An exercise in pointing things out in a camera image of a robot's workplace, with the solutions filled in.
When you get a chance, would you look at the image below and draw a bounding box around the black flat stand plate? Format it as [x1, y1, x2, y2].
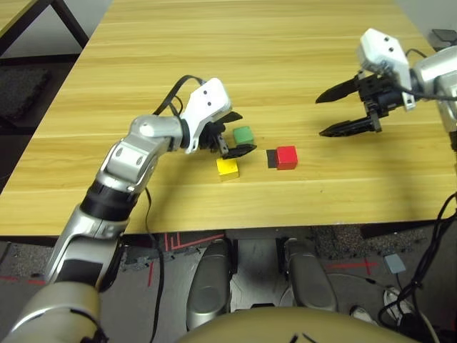
[431, 29, 457, 46]

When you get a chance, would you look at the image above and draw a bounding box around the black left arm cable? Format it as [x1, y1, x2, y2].
[144, 74, 207, 343]

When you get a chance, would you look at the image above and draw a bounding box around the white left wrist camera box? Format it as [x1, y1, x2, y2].
[181, 77, 233, 155]

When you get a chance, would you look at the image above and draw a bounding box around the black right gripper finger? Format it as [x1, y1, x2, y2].
[315, 76, 362, 105]
[318, 116, 374, 139]

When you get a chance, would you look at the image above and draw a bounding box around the red tape line pattern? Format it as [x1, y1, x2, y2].
[163, 231, 225, 254]

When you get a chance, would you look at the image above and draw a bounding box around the grey foot pedal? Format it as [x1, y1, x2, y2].
[382, 253, 406, 275]

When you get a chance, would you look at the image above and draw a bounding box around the white sneaker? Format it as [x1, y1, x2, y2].
[351, 304, 376, 327]
[383, 287, 416, 322]

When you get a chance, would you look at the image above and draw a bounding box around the wooden side table black frame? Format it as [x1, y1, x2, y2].
[0, 0, 90, 59]

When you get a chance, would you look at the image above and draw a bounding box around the grey metal stand base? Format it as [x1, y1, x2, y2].
[227, 229, 287, 312]

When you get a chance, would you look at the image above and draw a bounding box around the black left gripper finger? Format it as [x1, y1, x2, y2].
[221, 111, 244, 126]
[223, 143, 258, 161]

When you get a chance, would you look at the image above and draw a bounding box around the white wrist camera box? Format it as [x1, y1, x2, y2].
[181, 77, 233, 155]
[358, 28, 417, 113]

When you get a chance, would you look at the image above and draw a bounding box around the grey left robot leg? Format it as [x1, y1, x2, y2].
[185, 239, 233, 332]

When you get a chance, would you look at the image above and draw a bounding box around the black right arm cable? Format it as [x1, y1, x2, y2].
[392, 48, 457, 101]

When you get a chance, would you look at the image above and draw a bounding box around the red wooden block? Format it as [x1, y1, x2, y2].
[276, 145, 298, 171]

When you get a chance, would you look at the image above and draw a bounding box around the grey right robot leg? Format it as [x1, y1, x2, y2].
[283, 239, 338, 312]

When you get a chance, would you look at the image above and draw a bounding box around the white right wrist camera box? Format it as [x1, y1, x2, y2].
[358, 28, 417, 113]

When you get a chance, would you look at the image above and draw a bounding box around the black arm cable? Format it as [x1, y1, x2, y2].
[144, 74, 207, 343]
[392, 48, 457, 101]

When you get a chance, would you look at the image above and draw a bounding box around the green wooden block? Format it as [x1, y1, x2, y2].
[232, 126, 255, 146]

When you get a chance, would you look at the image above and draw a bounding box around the red tape cross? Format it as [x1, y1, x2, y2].
[327, 260, 378, 275]

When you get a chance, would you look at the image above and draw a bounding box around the grey robot leg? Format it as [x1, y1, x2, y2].
[185, 239, 233, 332]
[283, 239, 338, 312]

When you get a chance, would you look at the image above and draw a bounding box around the black floor cable bundle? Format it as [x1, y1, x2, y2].
[377, 192, 457, 343]

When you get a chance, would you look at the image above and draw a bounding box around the tan robot torso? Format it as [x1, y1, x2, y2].
[176, 306, 423, 343]

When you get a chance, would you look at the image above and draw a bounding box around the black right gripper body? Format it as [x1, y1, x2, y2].
[356, 71, 406, 133]

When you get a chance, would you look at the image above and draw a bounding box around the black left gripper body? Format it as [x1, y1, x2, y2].
[199, 119, 230, 160]

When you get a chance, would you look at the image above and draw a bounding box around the yellow wooden block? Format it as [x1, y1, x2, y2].
[216, 158, 241, 182]

